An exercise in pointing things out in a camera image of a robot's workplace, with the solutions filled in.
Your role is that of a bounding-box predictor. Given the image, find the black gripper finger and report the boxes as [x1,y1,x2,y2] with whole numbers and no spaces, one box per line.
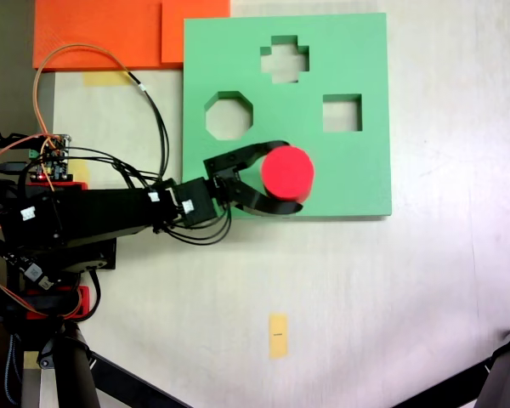
[236,139,291,171]
[231,177,305,216]

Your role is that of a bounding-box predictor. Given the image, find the red cylinder block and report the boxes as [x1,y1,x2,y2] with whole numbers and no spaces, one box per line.
[260,145,316,203]

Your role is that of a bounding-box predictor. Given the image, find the green shape sorter board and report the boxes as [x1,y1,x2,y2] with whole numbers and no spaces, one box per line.
[181,12,394,222]

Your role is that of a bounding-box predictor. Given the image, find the pale yellow tape square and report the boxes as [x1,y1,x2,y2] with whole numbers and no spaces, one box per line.
[69,160,91,185]

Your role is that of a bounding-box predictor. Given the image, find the yellow tape strip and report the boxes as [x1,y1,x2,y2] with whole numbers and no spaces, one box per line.
[82,71,129,88]

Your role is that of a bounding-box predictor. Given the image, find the red printed base clamp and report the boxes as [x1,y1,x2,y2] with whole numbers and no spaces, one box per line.
[24,285,91,320]
[28,179,89,191]

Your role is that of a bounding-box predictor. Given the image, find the large orange flat plate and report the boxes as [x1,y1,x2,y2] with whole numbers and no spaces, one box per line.
[31,0,184,72]

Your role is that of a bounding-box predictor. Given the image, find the grey usb plug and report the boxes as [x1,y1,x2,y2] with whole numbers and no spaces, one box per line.
[22,262,56,292]

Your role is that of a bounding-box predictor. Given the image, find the thin black tripod strut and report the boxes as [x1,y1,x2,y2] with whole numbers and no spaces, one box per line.
[389,355,496,408]
[86,349,197,408]

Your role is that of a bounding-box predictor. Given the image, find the notched black tripod leg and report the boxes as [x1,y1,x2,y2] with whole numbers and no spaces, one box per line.
[474,319,510,408]

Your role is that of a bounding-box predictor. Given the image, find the black servo cable bundle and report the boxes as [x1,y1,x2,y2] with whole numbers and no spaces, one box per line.
[155,203,234,247]

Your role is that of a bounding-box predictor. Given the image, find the long black cable loop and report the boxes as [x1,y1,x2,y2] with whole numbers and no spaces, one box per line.
[125,70,173,188]

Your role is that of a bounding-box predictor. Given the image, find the circuit board with wires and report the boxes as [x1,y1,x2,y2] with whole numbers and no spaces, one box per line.
[26,133,74,182]

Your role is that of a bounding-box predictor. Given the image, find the long orange wire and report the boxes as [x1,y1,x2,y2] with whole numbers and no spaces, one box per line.
[31,42,148,148]

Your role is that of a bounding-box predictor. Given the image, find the orange servo wire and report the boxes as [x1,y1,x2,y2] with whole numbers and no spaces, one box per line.
[0,214,82,320]

